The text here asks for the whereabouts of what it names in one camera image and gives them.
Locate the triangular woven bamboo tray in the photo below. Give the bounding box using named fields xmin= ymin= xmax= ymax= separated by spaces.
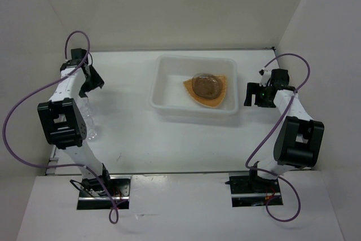
xmin=183 ymin=75 xmax=227 ymax=108

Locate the clear glass plate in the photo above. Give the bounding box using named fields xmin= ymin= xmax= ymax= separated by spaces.
xmin=192 ymin=73 xmax=223 ymax=99

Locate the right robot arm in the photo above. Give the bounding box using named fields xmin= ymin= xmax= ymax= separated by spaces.
xmin=244 ymin=68 xmax=324 ymax=192

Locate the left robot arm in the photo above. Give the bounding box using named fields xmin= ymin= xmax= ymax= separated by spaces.
xmin=37 ymin=48 xmax=112 ymax=196

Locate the white plastic bin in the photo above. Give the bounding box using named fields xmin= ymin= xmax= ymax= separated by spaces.
xmin=149 ymin=55 xmax=239 ymax=126

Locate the clear glass cup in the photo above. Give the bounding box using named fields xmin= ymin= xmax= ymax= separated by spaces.
xmin=77 ymin=97 xmax=94 ymax=118
xmin=84 ymin=116 xmax=98 ymax=140

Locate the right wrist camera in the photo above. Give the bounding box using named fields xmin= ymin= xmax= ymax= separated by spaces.
xmin=259 ymin=69 xmax=272 ymax=87

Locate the aluminium table edge rail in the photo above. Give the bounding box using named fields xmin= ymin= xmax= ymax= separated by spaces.
xmin=45 ymin=167 xmax=283 ymax=176

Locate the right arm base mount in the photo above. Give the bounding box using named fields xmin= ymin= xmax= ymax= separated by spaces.
xmin=225 ymin=173 xmax=283 ymax=208

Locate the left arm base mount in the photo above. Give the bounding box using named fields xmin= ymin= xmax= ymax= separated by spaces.
xmin=69 ymin=175 xmax=131 ymax=211

